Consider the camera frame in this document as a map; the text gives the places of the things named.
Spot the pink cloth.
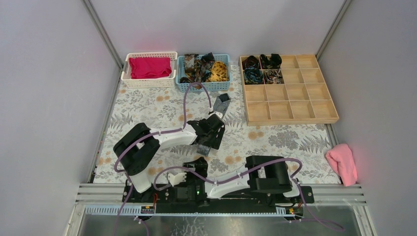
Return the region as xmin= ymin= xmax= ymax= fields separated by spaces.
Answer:
xmin=325 ymin=144 xmax=357 ymax=186

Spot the orange floral tie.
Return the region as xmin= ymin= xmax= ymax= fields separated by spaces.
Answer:
xmin=179 ymin=54 xmax=199 ymax=84

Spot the white plastic basket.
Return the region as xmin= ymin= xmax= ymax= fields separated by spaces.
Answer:
xmin=120 ymin=52 xmax=178 ymax=89

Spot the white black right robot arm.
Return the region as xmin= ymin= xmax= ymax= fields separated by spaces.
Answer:
xmin=167 ymin=155 xmax=302 ymax=206

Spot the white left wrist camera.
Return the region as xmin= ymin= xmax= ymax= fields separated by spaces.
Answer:
xmin=208 ymin=111 xmax=224 ymax=119

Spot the rolled black tie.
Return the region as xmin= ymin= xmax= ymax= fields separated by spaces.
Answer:
xmin=260 ymin=54 xmax=282 ymax=69

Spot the rolled multicolour tie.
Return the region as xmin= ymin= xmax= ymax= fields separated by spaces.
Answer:
xmin=263 ymin=69 xmax=284 ymax=84

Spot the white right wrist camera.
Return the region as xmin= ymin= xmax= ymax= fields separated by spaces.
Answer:
xmin=167 ymin=172 xmax=187 ymax=186

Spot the yellow patterned tie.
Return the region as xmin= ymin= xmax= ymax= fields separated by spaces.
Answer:
xmin=207 ymin=61 xmax=229 ymax=82

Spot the light blue plastic basket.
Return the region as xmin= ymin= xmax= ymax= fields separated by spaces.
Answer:
xmin=176 ymin=54 xmax=233 ymax=92

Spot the magenta cloth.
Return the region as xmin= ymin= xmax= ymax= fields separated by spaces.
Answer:
xmin=129 ymin=58 xmax=172 ymax=79

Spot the grey leaf pattern tie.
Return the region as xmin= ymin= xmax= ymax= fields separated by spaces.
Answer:
xmin=197 ymin=93 xmax=231 ymax=156

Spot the floral tablecloth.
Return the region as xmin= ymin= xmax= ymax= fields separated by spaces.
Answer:
xmin=93 ymin=65 xmax=340 ymax=184

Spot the wooden compartment tray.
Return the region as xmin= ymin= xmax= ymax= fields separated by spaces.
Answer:
xmin=239 ymin=54 xmax=339 ymax=126

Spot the dark navy red tie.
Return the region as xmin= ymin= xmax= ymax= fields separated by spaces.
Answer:
xmin=196 ymin=53 xmax=215 ymax=83

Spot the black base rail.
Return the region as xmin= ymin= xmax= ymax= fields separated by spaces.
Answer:
xmin=122 ymin=184 xmax=303 ymax=214

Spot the rolled dark red tie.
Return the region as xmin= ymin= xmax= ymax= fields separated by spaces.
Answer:
xmin=242 ymin=56 xmax=261 ymax=69

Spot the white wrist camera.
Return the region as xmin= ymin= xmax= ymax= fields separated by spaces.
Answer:
xmin=208 ymin=111 xmax=224 ymax=119
xmin=167 ymin=172 xmax=187 ymax=186

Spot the rolled navy blue tie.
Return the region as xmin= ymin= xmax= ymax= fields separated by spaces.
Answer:
xmin=244 ymin=67 xmax=264 ymax=85

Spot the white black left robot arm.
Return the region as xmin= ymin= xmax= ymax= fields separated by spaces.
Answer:
xmin=113 ymin=112 xmax=225 ymax=202

